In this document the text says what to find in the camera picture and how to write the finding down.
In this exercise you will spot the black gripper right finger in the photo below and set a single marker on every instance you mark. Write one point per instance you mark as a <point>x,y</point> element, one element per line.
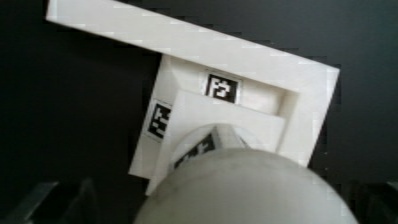
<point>373,202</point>

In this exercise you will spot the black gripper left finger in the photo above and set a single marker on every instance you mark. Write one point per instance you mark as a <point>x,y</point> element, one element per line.
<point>61,203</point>

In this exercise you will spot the white lamp base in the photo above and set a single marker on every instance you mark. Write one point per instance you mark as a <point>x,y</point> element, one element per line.
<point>213,110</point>

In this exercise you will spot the white L-shaped boundary frame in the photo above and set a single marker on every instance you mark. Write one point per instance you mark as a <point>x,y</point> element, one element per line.
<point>142,28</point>

